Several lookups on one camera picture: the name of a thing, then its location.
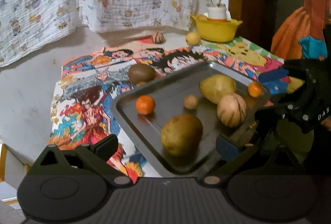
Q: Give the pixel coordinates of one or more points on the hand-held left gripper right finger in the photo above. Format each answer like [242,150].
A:
[227,147]

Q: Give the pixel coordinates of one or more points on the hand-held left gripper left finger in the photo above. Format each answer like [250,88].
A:
[108,145]

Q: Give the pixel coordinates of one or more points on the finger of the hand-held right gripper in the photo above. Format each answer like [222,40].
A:
[274,75]
[274,110]

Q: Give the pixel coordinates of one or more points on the tangerine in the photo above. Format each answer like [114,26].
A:
[145,104]
[255,89]

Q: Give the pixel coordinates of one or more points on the striped pepino melon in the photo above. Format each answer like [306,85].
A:
[231,109]
[157,37]

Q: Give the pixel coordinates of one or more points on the brownish green pear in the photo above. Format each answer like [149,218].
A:
[181,134]

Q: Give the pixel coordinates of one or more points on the green-yellow mango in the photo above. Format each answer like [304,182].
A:
[218,87]

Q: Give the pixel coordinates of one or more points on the brown walnut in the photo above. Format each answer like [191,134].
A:
[190,101]

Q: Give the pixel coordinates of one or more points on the metal baking tray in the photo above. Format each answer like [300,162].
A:
[165,99]

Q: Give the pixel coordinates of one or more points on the brown kiwi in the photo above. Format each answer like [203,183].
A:
[141,72]

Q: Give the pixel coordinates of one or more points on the round yellow fruit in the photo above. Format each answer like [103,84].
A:
[193,38]

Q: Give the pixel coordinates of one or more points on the person's right hand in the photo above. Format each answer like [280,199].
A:
[327,123]

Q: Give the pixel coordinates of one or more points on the fiery character cartoon poster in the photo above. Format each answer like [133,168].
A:
[85,115]

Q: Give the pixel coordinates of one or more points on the yellow bear poster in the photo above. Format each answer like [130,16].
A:
[240,52]

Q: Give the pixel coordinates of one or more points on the orange garment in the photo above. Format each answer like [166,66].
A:
[310,19]

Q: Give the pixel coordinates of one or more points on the small brown nut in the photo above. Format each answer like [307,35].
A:
[141,83]

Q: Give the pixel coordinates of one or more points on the yellow plastic bowl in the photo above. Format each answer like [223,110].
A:
[216,31]

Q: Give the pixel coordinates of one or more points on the red-bordered cartoon poster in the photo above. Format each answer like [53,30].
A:
[113,54]

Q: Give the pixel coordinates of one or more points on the yellow fruit in bowl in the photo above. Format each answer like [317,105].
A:
[201,17]

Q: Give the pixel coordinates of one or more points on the spiky-haired cartoon poster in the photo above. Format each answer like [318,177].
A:
[181,58]

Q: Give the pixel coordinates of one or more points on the white box with yellow tape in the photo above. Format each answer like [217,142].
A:
[11,162]

